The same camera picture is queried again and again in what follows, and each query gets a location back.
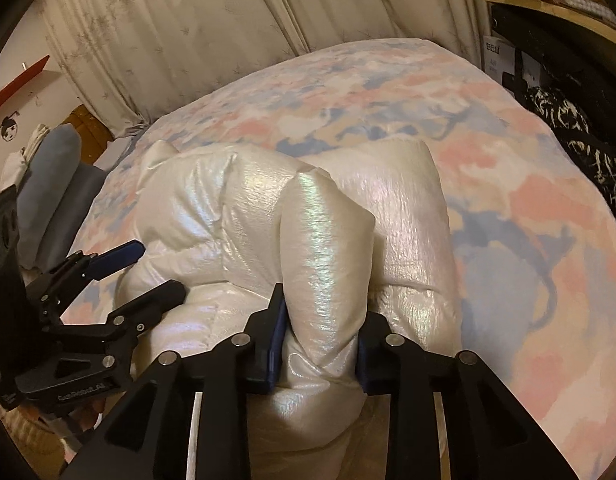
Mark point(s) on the person's left hand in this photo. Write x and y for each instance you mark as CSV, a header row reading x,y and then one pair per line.
x,y
90,415

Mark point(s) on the grey pillow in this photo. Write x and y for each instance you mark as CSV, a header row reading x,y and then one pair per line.
x,y
53,180

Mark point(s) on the white keyboard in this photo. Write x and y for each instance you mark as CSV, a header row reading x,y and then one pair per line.
x,y
583,6

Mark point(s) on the pastel patterned blanket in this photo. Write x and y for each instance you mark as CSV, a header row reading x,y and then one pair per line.
x,y
513,210

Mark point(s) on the round face wall sticker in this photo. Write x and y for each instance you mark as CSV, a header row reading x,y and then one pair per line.
x,y
10,126

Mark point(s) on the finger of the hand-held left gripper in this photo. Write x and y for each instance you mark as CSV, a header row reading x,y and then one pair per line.
x,y
118,256
158,296

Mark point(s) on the black and white patterned cloth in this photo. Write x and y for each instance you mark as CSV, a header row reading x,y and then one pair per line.
x,y
588,150

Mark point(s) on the cream patterned curtain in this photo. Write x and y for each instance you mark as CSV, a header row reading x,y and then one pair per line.
x,y
188,25

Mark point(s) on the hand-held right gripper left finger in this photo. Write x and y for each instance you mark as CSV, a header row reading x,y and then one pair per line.
x,y
275,347

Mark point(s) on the red wall shelf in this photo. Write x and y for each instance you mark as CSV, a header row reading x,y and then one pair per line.
x,y
18,85

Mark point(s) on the white printed carton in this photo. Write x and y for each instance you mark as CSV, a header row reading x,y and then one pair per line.
x,y
495,60

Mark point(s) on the shiny cream puffer jacket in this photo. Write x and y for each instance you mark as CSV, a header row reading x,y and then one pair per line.
x,y
328,260

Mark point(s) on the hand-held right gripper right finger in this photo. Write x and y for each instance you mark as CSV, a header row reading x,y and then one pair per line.
x,y
375,352

